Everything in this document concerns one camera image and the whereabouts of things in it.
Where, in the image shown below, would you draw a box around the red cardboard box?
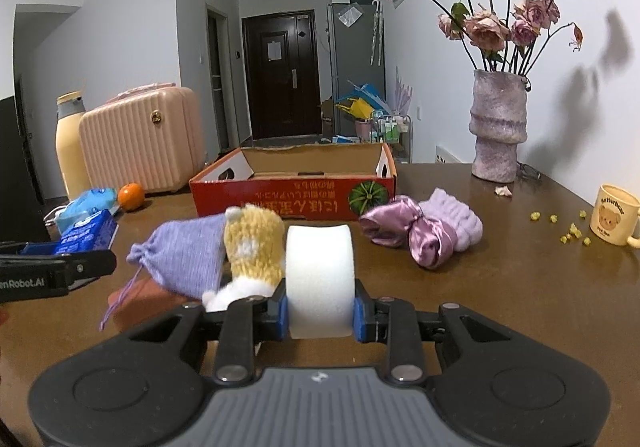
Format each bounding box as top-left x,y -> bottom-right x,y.
189,143 -> 399,220

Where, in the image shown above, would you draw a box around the purple textured vase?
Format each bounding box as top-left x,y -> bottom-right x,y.
468,69 -> 530,184

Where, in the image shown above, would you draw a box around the purple flower wall decoration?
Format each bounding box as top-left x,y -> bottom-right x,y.
394,71 -> 415,116

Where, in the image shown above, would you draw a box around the open cardboard carton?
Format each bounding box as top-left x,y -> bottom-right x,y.
319,98 -> 337,138

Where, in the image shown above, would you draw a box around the yellow knitted plush toy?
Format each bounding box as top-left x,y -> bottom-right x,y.
201,205 -> 287,314

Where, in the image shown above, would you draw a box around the purple knitted drawstring pouch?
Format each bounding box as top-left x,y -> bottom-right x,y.
99,214 -> 229,332

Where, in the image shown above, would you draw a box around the dried pink roses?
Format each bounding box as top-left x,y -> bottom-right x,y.
376,0 -> 599,76

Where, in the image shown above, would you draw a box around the cream bear mug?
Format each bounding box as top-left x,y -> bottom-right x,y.
589,183 -> 640,248

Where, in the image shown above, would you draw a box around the plastic sleeve on refrigerator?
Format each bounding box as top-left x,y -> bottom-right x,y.
335,4 -> 362,26

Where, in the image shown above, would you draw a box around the blue tissue box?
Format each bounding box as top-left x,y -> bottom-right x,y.
55,208 -> 120,257

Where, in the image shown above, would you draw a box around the yellow thermos bottle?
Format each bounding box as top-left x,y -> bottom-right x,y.
54,91 -> 93,202

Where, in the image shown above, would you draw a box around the orange tangerine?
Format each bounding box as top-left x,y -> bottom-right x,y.
117,182 -> 146,212

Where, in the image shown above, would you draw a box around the white cable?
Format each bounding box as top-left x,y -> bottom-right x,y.
42,204 -> 69,228

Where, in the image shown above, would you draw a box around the pink ribbed suitcase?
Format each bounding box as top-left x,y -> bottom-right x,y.
78,82 -> 206,196

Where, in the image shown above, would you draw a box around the blue round toy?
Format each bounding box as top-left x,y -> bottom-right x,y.
53,187 -> 119,234

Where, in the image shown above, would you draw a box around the dark brown door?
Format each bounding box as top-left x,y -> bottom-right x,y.
241,9 -> 323,140

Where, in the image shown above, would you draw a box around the clear folded umbrella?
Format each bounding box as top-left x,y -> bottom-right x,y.
369,0 -> 384,67

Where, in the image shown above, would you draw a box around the scattered yellow flower bits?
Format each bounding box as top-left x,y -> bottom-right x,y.
529,209 -> 594,248

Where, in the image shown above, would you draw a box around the blue and yellow bags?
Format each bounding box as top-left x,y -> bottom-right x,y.
334,81 -> 394,123

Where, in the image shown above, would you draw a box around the grey refrigerator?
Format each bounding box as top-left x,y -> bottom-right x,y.
327,0 -> 386,138

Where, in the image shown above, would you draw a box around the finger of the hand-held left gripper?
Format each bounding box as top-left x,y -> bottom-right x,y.
50,249 -> 118,291
0,240 -> 64,258

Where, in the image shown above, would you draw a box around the white board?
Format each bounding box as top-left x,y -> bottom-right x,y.
434,144 -> 474,166

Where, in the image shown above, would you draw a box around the metal rolling cart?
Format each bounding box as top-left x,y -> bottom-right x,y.
372,110 -> 412,163

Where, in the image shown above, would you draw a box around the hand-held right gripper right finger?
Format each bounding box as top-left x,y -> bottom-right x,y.
352,280 -> 521,386

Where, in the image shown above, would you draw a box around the brick red cloth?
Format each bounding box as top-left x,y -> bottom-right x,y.
107,276 -> 202,334

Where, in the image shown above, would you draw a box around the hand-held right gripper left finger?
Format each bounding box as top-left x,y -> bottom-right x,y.
127,279 -> 291,386

